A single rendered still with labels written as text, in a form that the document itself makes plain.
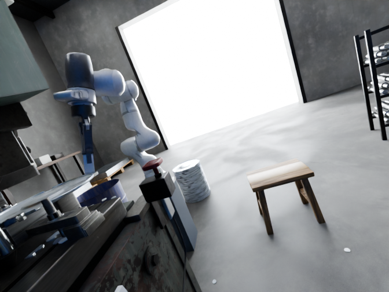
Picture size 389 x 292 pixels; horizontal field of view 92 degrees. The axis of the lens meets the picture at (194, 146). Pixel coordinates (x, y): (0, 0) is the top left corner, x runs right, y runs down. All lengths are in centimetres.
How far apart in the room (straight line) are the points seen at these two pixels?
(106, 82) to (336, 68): 522
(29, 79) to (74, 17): 584
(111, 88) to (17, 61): 30
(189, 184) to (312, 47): 443
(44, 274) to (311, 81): 533
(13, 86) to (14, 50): 10
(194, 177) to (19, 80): 150
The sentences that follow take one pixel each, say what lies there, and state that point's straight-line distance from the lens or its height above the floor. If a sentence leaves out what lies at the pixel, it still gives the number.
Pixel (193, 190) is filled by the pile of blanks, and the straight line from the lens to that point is 187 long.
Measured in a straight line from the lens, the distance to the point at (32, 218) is 65.
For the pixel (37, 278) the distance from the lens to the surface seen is 48.
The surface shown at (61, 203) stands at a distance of 74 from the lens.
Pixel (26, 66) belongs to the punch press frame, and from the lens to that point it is 64.
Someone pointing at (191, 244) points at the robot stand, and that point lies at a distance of 139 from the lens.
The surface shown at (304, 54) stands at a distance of 535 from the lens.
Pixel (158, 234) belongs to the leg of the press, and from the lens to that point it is 74.
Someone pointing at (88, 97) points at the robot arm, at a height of 103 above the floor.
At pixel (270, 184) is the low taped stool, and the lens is 116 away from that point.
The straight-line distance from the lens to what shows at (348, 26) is 579.
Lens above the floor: 89
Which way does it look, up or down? 12 degrees down
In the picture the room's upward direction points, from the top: 21 degrees counter-clockwise
